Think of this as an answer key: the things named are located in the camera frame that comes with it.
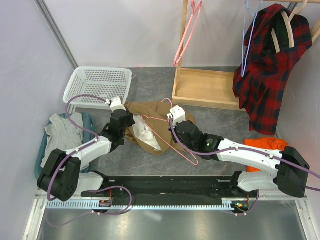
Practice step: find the thick pink plastic hanger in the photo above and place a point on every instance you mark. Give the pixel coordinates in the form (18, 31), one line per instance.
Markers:
(189, 29)

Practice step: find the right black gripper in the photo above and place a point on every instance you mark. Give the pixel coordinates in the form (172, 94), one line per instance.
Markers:
(171, 129)

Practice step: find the grey t-shirt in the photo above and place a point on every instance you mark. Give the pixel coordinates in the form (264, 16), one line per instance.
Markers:
(62, 135)

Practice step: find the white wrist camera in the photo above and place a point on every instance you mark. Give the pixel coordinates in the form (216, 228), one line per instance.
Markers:
(115, 104)
(177, 115)

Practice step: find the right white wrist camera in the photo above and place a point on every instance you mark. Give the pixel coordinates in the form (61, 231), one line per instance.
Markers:
(177, 115)

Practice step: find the tan brown garment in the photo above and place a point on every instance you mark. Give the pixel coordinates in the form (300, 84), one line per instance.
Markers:
(140, 134)

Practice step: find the red plaid skirt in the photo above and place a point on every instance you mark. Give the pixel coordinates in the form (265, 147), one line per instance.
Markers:
(260, 81)

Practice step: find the slotted white cable duct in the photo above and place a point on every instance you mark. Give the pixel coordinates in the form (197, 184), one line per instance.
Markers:
(95, 204)

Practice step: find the wooden clothes rack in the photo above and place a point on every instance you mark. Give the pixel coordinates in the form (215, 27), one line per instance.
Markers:
(202, 88)

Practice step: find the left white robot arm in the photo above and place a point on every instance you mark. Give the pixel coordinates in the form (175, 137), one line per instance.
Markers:
(61, 172)

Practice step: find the orange garment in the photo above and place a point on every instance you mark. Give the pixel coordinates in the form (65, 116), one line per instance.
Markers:
(268, 143)

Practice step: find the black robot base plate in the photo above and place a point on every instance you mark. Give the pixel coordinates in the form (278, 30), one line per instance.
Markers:
(184, 189)

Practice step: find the white plastic basket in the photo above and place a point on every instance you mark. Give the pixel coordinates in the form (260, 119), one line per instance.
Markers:
(103, 82)

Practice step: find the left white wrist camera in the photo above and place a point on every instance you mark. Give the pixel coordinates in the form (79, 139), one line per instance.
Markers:
(115, 104)

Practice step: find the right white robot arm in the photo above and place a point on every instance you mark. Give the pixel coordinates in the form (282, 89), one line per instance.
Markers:
(285, 170)

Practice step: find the beige wooden hanger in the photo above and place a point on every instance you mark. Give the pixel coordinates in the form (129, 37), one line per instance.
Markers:
(287, 22)

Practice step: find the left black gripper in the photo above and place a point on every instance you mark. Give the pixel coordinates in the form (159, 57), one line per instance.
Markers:
(131, 121)

